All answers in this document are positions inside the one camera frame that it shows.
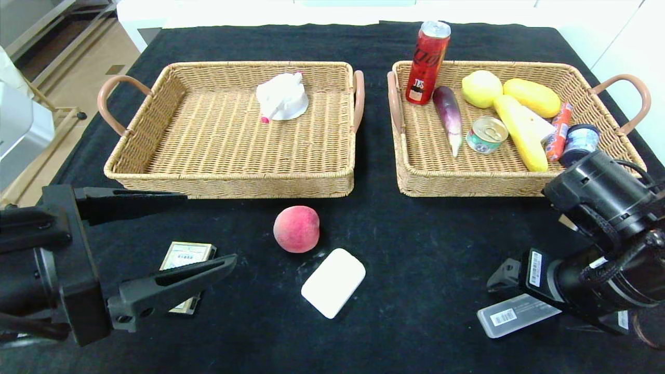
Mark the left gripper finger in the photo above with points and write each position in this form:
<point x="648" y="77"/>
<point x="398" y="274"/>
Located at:
<point x="130" y="311"/>
<point x="124" y="203"/>

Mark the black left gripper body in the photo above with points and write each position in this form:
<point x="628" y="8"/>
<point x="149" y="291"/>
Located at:
<point x="78" y="265"/>

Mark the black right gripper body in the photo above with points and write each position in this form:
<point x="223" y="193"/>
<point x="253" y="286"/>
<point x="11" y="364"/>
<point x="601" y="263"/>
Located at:
<point x="536" y="270"/>

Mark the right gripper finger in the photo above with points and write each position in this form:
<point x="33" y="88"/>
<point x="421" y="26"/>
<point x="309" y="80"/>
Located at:
<point x="506" y="278"/>

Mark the translucent grey plastic case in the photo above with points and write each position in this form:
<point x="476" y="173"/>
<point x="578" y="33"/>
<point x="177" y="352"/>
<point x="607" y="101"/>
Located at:
<point x="511" y="318"/>

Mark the playing card box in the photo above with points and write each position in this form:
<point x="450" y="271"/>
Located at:
<point x="187" y="253"/>

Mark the yellow banana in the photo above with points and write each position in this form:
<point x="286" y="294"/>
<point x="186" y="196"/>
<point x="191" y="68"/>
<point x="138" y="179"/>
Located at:
<point x="522" y="132"/>

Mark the pull-tab tin can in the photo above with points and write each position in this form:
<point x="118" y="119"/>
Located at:
<point x="487" y="135"/>

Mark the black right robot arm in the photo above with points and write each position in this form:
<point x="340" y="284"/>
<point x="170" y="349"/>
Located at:
<point x="597" y="187"/>

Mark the wooden rack on casters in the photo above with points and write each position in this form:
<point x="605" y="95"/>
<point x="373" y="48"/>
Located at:
<point x="82" y="115"/>

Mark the green floor sticker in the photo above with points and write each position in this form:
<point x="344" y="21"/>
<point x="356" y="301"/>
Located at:
<point x="116" y="70"/>

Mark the black tablecloth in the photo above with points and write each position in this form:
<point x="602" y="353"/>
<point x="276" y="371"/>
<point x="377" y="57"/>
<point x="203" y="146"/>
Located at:
<point x="260" y="353"/>

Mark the dark blue yogurt cup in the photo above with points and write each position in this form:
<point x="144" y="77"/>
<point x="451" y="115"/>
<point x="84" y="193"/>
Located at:
<point x="582" y="139"/>

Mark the red wrapped sausage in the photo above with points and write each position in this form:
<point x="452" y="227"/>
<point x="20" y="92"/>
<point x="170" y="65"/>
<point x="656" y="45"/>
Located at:
<point x="560" y="130"/>

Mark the small white juice carton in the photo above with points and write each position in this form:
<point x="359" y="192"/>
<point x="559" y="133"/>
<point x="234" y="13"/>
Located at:
<point x="543" y="127"/>

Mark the yellow mango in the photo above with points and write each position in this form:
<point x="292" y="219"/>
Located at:
<point x="534" y="97"/>

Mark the white soap bar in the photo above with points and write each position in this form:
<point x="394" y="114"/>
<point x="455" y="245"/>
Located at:
<point x="333" y="283"/>

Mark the purple eggplant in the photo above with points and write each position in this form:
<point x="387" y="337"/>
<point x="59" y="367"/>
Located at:
<point x="448" y="114"/>

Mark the pink peach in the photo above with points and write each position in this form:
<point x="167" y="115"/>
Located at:
<point x="296" y="229"/>

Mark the white hanging cloth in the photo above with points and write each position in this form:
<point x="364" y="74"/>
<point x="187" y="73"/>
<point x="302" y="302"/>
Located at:
<point x="10" y="67"/>

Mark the yellow-green lemon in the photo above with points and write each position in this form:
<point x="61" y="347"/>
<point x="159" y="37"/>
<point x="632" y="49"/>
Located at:
<point x="481" y="89"/>

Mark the white table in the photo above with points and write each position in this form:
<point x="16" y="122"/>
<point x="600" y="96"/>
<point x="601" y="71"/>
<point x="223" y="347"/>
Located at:
<point x="145" y="15"/>

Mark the red soda can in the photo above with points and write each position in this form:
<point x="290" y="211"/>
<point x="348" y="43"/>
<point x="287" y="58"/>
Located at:
<point x="427" y="61"/>

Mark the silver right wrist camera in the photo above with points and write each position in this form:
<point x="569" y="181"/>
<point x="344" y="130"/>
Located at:
<point x="567" y="223"/>

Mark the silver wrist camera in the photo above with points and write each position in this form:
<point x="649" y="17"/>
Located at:
<point x="567" y="223"/>
<point x="21" y="140"/>

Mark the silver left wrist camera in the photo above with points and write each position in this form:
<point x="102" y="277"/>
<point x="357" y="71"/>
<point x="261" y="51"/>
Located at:
<point x="21" y="140"/>

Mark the low shelf with grey frame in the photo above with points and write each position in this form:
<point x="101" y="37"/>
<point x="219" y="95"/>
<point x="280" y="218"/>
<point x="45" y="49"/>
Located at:
<point x="21" y="21"/>

